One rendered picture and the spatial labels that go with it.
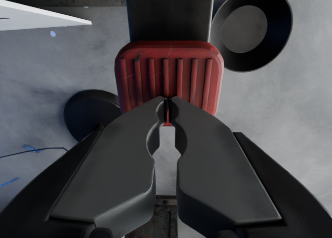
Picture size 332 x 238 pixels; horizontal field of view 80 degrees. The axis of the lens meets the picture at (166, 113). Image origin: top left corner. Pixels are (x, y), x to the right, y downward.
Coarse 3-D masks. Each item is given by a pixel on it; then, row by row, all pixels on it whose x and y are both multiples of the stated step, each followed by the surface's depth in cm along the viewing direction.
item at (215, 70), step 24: (144, 48) 12; (168, 48) 12; (192, 48) 12; (216, 48) 12; (120, 72) 12; (144, 72) 12; (168, 72) 12; (192, 72) 12; (216, 72) 12; (120, 96) 13; (144, 96) 13; (168, 96) 13; (192, 96) 13; (216, 96) 13; (168, 120) 14
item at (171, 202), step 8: (160, 200) 134; (168, 200) 134; (176, 200) 134; (160, 208) 134; (168, 208) 134; (176, 208) 134; (152, 216) 130; (160, 216) 130; (168, 216) 130; (176, 216) 130; (144, 224) 125; (152, 224) 125; (160, 224) 126; (168, 224) 126; (176, 224) 125; (136, 232) 121; (144, 232) 121; (152, 232) 121; (160, 232) 121; (168, 232) 122; (176, 232) 121
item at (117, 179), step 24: (120, 120) 9; (144, 120) 9; (96, 144) 8; (120, 144) 8; (144, 144) 8; (96, 168) 7; (120, 168) 7; (144, 168) 7; (72, 192) 6; (96, 192) 6; (120, 192) 6; (144, 192) 6; (72, 216) 5; (96, 216) 5; (120, 216) 6; (144, 216) 7
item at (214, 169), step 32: (192, 128) 9; (224, 128) 9; (192, 160) 7; (224, 160) 7; (192, 192) 6; (224, 192) 6; (256, 192) 6; (192, 224) 6; (224, 224) 6; (256, 224) 5
